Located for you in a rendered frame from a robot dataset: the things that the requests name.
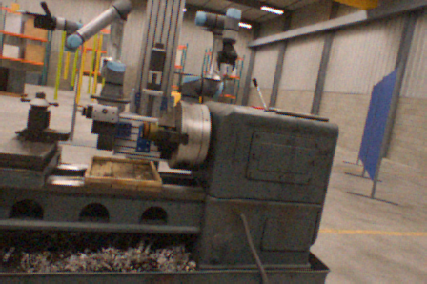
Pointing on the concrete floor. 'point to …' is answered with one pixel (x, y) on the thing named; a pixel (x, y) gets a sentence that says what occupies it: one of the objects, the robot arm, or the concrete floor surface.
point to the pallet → (12, 82)
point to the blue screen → (377, 129)
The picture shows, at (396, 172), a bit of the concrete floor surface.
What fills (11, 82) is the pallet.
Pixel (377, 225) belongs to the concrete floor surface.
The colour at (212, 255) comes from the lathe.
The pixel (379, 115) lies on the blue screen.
